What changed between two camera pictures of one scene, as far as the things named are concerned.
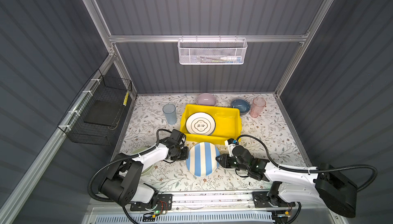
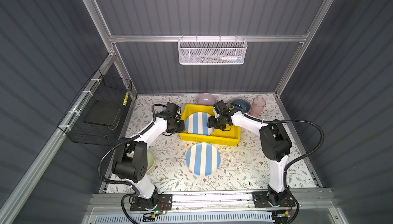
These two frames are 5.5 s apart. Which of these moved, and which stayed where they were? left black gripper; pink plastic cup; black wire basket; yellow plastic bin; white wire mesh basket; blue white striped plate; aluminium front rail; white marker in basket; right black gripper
Moved: left black gripper; blue white striped plate; right black gripper
Stayed: pink plastic cup; yellow plastic bin; aluminium front rail; white marker in basket; black wire basket; white wire mesh basket
